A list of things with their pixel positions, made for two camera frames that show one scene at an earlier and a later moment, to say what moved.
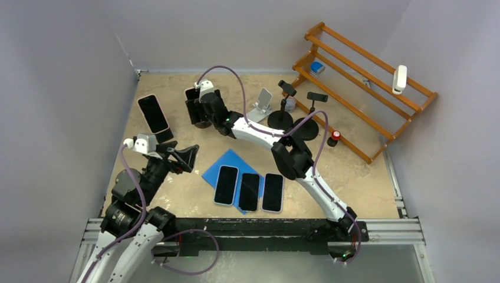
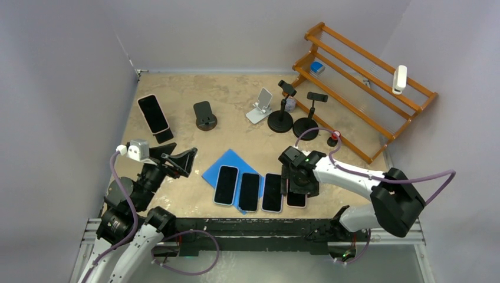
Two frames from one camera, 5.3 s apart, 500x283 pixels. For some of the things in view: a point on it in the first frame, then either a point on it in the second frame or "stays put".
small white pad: (262, 107) stays put
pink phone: (191, 93) to (295, 200)
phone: (273, 193) stays put
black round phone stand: (282, 119) stays put
